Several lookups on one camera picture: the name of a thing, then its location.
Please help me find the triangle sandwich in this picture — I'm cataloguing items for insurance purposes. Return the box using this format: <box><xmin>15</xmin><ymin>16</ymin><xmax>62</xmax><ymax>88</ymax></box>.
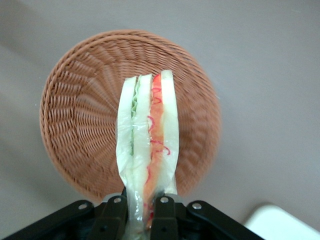
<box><xmin>115</xmin><ymin>69</ymin><xmax>180</xmax><ymax>240</ymax></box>

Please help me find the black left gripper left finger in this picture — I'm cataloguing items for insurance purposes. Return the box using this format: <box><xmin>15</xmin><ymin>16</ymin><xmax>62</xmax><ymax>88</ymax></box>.
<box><xmin>86</xmin><ymin>194</ymin><xmax>129</xmax><ymax>240</ymax></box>

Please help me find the brown round wicker basket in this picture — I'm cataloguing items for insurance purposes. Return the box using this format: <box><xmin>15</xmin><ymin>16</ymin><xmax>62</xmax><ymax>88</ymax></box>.
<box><xmin>39</xmin><ymin>29</ymin><xmax>223</xmax><ymax>204</ymax></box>

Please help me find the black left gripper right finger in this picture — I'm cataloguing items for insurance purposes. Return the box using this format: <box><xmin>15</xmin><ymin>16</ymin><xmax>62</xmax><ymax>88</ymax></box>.
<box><xmin>149</xmin><ymin>195</ymin><xmax>180</xmax><ymax>240</ymax></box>

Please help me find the beige plastic tray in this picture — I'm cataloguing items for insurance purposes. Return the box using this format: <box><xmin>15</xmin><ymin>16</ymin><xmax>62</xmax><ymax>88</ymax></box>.
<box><xmin>243</xmin><ymin>204</ymin><xmax>320</xmax><ymax>240</ymax></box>

